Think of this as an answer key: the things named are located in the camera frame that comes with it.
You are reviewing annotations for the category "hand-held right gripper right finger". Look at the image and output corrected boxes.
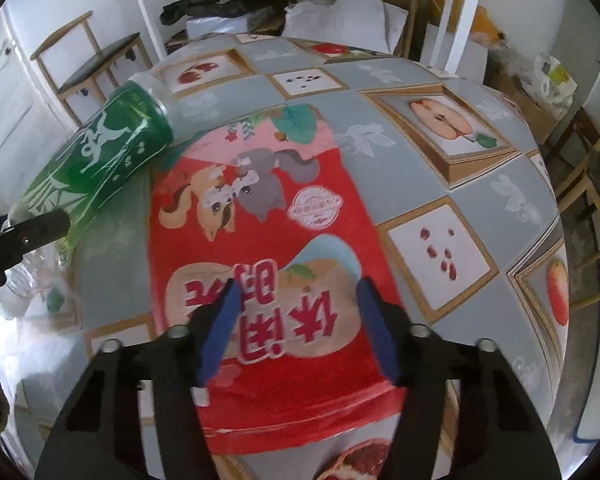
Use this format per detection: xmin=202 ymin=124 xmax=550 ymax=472
xmin=356 ymin=277 xmax=564 ymax=480

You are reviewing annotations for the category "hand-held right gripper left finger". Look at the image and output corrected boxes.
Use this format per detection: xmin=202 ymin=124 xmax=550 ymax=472
xmin=34 ymin=279 xmax=242 ymax=480

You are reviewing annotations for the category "clear plastic bag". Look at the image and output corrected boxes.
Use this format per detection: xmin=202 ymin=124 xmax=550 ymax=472
xmin=0 ymin=255 xmax=83 ymax=333

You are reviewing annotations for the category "green plastic bottle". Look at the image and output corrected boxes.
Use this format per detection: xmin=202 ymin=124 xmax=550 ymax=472
xmin=7 ymin=72 xmax=176 ymax=266

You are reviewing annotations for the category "red snack bag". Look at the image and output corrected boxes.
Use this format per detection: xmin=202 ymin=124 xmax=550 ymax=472
xmin=147 ymin=105 xmax=411 ymax=443

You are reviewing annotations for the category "white door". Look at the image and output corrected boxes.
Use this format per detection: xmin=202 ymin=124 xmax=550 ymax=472
xmin=0 ymin=10 xmax=76 ymax=211

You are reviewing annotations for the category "fruit print tablecloth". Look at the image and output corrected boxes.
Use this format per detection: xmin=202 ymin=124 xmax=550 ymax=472
xmin=0 ymin=32 xmax=568 ymax=480

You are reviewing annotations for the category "wooden chair with dark seat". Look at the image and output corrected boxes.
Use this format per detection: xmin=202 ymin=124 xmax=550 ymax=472
xmin=30 ymin=10 xmax=153 ymax=126

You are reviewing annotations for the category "white table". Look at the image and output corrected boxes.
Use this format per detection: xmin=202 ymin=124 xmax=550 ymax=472
xmin=115 ymin=0 xmax=486 ymax=68

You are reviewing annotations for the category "light wooden chair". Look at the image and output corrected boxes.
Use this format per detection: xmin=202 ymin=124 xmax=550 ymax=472
xmin=545 ymin=105 xmax=600 ymax=311

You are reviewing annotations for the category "cardboard box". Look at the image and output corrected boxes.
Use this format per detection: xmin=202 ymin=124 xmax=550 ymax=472
xmin=490 ymin=72 xmax=556 ymax=131

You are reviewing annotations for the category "white foam box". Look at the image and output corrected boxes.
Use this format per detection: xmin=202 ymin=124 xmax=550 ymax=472
xmin=187 ymin=15 xmax=253 ymax=38

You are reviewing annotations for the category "black bag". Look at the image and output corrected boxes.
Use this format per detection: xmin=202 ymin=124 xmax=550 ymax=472
xmin=160 ymin=0 xmax=301 ymax=26

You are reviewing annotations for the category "white plastic shopping bag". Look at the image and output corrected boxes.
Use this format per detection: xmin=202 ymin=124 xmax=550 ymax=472
xmin=522 ymin=52 xmax=578 ymax=106

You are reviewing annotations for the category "white sack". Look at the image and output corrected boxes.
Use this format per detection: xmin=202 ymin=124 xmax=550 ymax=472
xmin=282 ymin=0 xmax=411 ymax=56

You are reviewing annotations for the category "yellow plush toy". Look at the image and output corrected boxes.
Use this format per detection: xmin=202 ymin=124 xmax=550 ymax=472
xmin=472 ymin=7 xmax=508 ymax=46

